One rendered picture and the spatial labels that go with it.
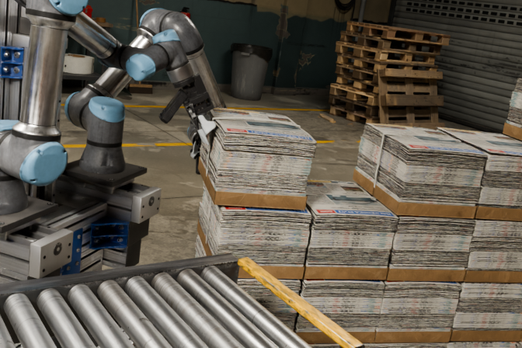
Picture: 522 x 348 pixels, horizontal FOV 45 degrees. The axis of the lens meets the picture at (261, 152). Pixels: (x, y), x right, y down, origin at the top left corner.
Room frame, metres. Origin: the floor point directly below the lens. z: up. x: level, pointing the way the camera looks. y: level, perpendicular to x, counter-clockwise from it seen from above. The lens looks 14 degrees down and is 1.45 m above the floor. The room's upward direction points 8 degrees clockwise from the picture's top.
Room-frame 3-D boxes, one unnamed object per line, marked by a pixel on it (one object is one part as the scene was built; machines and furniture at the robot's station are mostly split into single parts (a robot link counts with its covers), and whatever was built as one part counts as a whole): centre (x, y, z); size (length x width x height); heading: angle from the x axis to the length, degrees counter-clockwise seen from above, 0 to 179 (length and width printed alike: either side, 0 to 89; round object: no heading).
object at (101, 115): (2.06, 0.53, 0.98); 0.13 x 0.12 x 0.14; 45
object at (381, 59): (8.86, -1.58, 0.65); 1.33 x 0.94 x 1.30; 130
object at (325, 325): (1.29, -0.12, 0.81); 0.43 x 0.03 x 0.02; 36
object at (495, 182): (2.24, -0.83, 0.95); 0.38 x 0.29 x 0.23; 15
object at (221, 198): (1.89, 0.00, 0.86); 0.29 x 0.16 x 0.04; 105
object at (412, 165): (2.16, -0.54, 0.95); 0.38 x 0.29 x 0.23; 16
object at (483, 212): (2.24, -0.83, 0.86); 0.38 x 0.29 x 0.04; 15
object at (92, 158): (2.05, 0.53, 0.87); 0.15 x 0.15 x 0.10
